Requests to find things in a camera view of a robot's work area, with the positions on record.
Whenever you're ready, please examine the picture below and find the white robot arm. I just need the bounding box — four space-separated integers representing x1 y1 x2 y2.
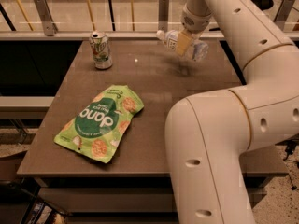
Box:
165 0 299 224

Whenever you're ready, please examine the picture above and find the grey table drawer unit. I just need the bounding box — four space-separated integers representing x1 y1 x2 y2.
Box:
34 171 289 224

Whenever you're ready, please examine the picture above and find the clear blue plastic bottle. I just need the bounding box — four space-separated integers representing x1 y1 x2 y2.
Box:
156 30 208 62

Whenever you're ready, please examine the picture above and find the green snack bag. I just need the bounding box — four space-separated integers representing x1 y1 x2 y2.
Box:
54 85 144 163

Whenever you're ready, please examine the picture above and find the green soda can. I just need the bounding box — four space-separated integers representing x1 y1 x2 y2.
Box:
89 31 112 70

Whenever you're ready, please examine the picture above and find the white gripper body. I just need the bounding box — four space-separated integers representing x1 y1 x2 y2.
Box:
180 4 212 34

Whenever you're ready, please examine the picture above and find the glass railing with metal posts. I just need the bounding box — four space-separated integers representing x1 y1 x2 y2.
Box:
0 0 299 42

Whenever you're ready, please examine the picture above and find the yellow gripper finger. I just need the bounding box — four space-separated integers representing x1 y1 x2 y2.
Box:
176 29 192 56

